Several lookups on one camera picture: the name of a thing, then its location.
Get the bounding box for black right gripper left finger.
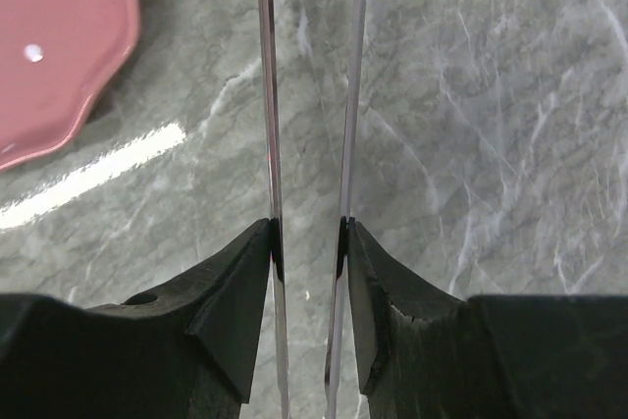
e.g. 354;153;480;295
1;219;271;418

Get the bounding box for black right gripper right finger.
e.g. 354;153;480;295
347;221;627;418

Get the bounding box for steel tongs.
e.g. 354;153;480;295
258;0;366;418

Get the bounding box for pink octagonal plate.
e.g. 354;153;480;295
1;0;140;169

